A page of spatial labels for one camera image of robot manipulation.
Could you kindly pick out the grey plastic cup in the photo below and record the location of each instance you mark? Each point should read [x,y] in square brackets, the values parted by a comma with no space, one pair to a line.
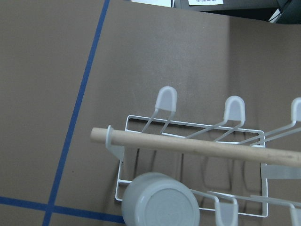
[155,199]

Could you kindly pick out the wooden rack handle rod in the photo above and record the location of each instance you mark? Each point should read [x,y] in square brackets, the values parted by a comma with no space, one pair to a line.
[194,146]

